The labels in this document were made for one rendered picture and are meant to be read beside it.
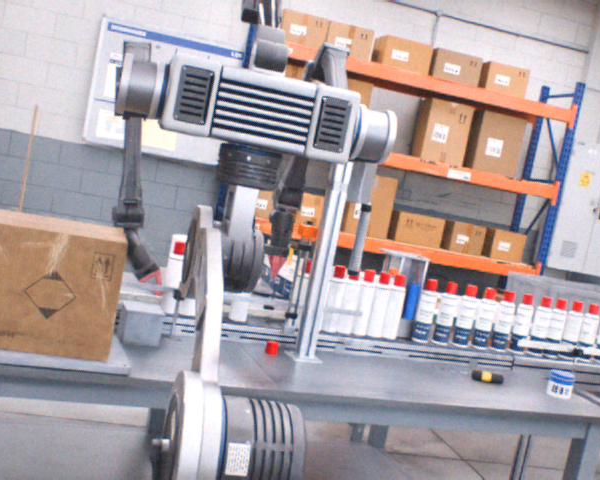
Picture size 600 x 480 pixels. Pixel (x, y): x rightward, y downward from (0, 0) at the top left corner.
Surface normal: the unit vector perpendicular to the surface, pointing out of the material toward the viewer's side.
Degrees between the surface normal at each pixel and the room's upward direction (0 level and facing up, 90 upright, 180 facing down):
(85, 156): 90
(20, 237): 90
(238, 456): 71
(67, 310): 90
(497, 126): 89
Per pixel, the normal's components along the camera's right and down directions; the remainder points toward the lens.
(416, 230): 0.19, 0.15
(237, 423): 0.29, -0.64
